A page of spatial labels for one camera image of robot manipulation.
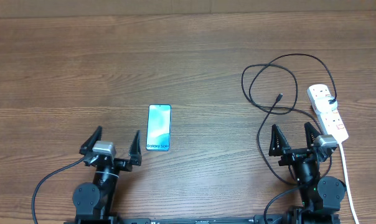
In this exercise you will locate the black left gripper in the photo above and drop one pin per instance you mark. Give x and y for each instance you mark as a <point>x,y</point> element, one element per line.
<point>88,144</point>

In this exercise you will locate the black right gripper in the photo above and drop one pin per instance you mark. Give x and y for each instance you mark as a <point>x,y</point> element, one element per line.
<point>292,154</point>

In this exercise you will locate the Samsung Galaxy smartphone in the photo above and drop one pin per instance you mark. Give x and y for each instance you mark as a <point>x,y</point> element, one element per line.
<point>159,128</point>

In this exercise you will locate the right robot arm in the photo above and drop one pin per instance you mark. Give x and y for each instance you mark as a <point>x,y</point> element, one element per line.
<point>321,196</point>

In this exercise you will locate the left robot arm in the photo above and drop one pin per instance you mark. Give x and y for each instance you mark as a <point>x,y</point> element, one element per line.
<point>93,200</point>

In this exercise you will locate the white charger plug adapter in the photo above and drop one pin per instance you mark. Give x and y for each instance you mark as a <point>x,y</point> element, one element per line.
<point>325,104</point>

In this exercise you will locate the white power strip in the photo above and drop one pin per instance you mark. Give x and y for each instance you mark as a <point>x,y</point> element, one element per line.
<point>331,123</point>

